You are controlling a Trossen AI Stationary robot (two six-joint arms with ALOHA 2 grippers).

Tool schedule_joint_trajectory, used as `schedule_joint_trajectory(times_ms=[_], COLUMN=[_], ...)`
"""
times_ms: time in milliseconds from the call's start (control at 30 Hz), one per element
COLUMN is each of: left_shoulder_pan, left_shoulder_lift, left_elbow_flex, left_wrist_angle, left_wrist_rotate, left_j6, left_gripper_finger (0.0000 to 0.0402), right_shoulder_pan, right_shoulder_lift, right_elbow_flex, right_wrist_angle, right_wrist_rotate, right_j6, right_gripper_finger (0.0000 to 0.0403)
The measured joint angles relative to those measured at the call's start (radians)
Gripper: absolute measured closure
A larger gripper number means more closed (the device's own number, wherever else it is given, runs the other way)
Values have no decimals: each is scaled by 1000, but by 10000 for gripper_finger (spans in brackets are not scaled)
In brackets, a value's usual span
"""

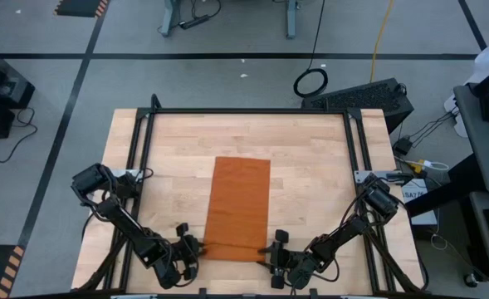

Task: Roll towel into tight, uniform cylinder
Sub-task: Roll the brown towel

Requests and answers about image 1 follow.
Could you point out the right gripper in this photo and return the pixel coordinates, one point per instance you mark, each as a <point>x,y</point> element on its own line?
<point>287,261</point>

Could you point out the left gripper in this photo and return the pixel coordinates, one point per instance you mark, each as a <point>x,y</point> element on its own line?
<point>182,253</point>

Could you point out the orange cloth towel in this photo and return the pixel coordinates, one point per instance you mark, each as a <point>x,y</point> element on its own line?
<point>238,207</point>

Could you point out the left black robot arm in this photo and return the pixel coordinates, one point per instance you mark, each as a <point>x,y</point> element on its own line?
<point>123,226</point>

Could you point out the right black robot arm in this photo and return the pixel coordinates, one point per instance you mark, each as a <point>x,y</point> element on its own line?
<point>339,238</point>

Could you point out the white labelled box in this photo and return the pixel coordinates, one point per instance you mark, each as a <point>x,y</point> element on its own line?
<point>414,193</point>

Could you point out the black power adapter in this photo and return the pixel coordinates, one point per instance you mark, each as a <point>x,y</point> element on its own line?
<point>402,145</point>

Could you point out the yellow white plug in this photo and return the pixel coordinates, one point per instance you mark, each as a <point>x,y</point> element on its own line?
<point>426,165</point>

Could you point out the black perforated computer case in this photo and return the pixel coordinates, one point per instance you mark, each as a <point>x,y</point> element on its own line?
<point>358,101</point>

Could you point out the black desk beam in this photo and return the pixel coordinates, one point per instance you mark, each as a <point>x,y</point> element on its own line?
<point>443,187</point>

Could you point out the black caster wheel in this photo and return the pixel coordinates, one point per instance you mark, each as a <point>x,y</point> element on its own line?
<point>471,280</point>

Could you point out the black power strip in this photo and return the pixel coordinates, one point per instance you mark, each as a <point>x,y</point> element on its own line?
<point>194,21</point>

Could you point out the grey desk leg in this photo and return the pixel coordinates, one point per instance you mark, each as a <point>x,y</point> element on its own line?
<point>291,18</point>
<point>168,18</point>

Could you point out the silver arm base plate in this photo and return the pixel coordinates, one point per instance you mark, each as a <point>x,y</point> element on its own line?
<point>130,172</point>
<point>362,176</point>

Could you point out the black aluminium table frame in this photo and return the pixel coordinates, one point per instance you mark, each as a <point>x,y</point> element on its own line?
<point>248,111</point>

